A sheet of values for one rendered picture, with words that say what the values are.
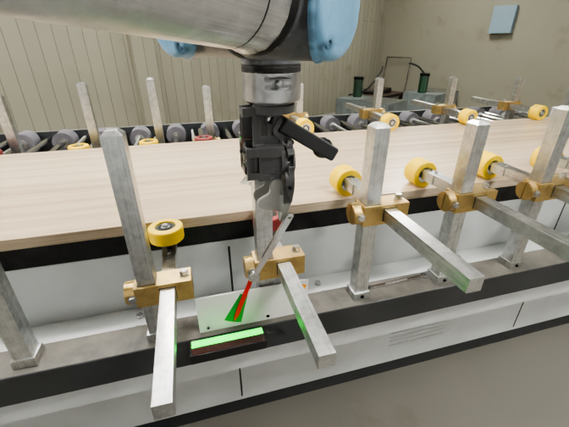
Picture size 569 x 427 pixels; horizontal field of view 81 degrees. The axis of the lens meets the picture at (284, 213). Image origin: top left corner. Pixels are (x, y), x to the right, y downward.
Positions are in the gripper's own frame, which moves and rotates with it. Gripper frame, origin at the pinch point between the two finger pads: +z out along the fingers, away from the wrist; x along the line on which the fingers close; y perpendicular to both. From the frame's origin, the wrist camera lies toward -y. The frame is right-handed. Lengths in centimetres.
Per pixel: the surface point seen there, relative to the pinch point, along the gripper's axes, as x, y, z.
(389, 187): -29, -41, 11
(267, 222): -6.0, 2.1, 4.7
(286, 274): -0.7, -0.7, 14.9
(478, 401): -8, -84, 101
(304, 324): 13.3, 0.1, 15.0
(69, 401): -8, 50, 46
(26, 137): -157, 101, 18
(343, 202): -24.7, -24.4, 11.9
